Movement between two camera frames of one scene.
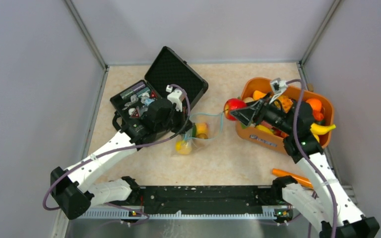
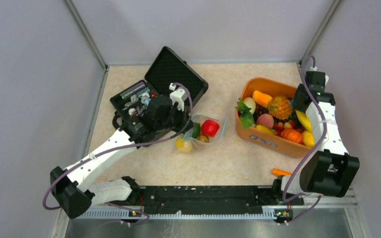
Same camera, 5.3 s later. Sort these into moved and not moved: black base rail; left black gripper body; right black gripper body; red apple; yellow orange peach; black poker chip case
Moved: red apple; right black gripper body
Not moved: left black gripper body; black poker chip case; yellow orange peach; black base rail
